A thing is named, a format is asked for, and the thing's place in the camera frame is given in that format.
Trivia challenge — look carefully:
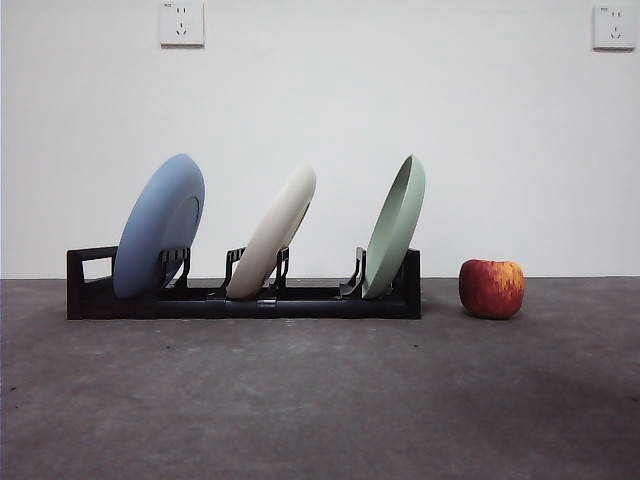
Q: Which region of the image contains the cream yellow plate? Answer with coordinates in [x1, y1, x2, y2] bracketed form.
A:
[227, 162, 317, 300]

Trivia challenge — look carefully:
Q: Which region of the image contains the blue plate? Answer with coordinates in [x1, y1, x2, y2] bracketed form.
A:
[112, 152, 207, 300]

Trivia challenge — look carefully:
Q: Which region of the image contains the black plastic plate rack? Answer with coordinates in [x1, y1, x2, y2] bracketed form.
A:
[66, 245, 422, 321]

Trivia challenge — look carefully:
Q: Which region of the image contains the red yellow apple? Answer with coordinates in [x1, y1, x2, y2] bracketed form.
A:
[458, 258, 526, 320]

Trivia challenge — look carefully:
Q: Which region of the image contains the green plate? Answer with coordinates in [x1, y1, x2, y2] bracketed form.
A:
[362, 153, 428, 300]

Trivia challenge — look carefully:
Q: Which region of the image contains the white wall socket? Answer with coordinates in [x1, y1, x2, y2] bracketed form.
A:
[592, 4, 629, 52]
[159, 0, 206, 49]

